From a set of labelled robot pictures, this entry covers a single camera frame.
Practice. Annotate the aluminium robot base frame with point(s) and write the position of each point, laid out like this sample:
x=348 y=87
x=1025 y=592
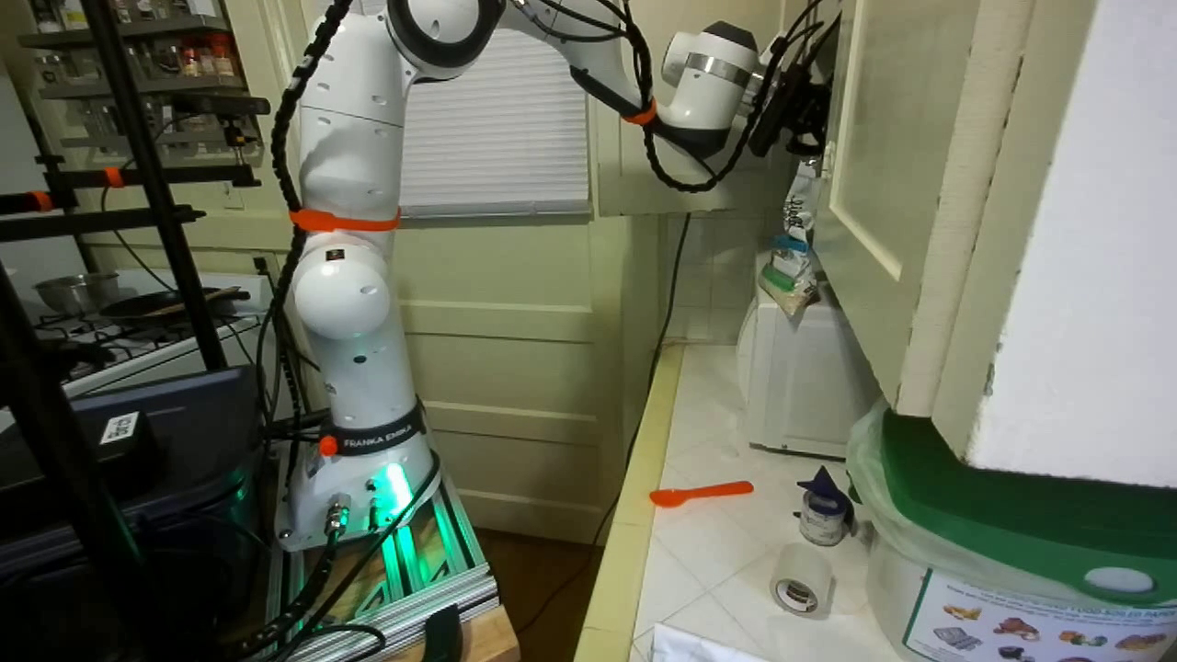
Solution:
x=424 y=576

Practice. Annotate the black stand pole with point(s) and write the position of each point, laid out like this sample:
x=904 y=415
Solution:
x=52 y=443

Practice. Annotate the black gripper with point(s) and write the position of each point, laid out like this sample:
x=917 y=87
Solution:
x=793 y=106

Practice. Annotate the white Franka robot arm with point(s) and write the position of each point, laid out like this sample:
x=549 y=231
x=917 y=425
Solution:
x=350 y=308

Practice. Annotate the black metal rack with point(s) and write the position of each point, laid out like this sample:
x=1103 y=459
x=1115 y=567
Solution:
x=98 y=225

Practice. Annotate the shelf with jars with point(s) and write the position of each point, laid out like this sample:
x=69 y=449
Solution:
x=196 y=60

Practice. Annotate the white tape roll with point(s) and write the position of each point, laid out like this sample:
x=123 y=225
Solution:
x=801 y=584

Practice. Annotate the orange plastic spatula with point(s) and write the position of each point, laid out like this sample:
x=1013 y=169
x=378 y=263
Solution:
x=698 y=494

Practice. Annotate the dark box with white label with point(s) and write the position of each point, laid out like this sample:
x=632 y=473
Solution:
x=186 y=430

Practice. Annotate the white window blind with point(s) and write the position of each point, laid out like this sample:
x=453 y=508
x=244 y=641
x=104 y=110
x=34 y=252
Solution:
x=500 y=133

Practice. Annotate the cream wall cupboard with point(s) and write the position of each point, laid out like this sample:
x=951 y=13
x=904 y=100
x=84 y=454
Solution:
x=1077 y=245

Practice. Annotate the white bin with green bag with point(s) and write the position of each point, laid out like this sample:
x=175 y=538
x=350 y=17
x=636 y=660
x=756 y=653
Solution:
x=979 y=529

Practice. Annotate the small jar with dark lid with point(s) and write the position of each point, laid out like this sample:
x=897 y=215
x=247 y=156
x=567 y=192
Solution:
x=823 y=508

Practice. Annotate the closed cream cupboard door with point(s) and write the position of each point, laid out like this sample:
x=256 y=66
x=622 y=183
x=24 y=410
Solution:
x=882 y=150

